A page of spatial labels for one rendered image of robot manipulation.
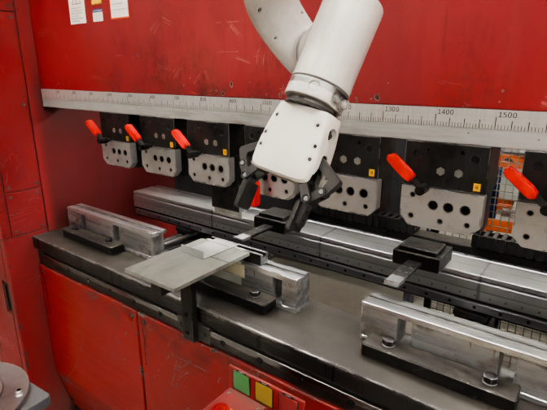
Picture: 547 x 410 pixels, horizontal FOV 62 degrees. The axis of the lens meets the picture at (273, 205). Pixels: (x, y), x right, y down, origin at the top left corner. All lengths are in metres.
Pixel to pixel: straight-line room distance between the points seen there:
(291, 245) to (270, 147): 0.85
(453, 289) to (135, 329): 0.93
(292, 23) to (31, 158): 1.32
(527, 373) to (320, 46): 0.70
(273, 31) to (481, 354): 0.71
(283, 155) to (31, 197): 1.38
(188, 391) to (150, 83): 0.88
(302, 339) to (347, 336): 0.11
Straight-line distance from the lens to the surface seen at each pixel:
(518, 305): 1.23
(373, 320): 1.06
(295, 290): 1.14
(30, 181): 1.86
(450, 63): 0.87
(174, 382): 1.46
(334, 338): 1.09
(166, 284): 1.07
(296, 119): 0.61
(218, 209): 1.27
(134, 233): 1.56
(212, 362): 1.27
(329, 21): 0.63
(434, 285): 1.26
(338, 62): 0.61
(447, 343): 1.02
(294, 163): 0.59
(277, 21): 0.71
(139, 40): 1.37
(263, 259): 1.21
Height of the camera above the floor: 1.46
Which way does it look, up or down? 17 degrees down
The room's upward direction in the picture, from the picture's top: straight up
